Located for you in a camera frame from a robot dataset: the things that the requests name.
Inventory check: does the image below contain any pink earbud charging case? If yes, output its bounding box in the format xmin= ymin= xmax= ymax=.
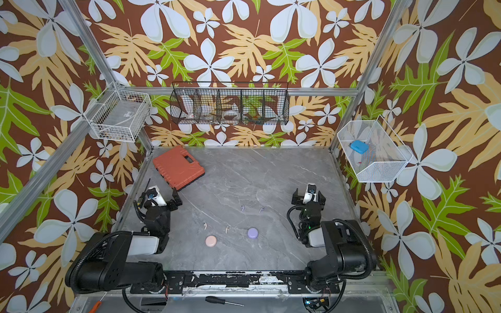
xmin=205 ymin=235 xmax=217 ymax=248

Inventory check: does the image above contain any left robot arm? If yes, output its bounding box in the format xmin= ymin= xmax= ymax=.
xmin=65 ymin=186 xmax=183 ymax=294

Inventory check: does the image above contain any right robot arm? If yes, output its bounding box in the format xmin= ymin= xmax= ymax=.
xmin=287 ymin=184 xmax=377 ymax=293

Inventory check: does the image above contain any red plastic tool case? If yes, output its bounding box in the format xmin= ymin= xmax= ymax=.
xmin=153 ymin=146 xmax=205 ymax=191

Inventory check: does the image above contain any purple earbud charging case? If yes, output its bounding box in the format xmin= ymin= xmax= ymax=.
xmin=247 ymin=228 xmax=259 ymax=239

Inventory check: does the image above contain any blue object in basket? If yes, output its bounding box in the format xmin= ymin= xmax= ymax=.
xmin=350 ymin=140 xmax=369 ymax=155

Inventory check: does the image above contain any black screwdriver front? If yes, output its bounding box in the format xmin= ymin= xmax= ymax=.
xmin=205 ymin=296 xmax=243 ymax=307

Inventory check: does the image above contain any white mesh basket right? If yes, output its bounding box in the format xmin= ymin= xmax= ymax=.
xmin=337 ymin=116 xmax=413 ymax=183

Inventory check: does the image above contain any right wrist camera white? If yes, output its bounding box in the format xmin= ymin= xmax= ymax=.
xmin=303 ymin=183 xmax=317 ymax=204

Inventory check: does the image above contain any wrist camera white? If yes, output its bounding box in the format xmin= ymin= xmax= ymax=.
xmin=303 ymin=183 xmax=317 ymax=204
xmin=144 ymin=186 xmax=166 ymax=209

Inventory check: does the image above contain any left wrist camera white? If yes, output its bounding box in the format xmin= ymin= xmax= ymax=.
xmin=144 ymin=186 xmax=166 ymax=209

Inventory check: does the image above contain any orange handled tool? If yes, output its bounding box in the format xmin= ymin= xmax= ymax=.
xmin=89 ymin=292 xmax=108 ymax=313

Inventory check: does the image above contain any white wire basket left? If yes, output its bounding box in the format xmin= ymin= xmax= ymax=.
xmin=86 ymin=85 xmax=151 ymax=143

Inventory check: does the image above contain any black wire basket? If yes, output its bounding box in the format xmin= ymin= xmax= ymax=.
xmin=169 ymin=82 xmax=290 ymax=126

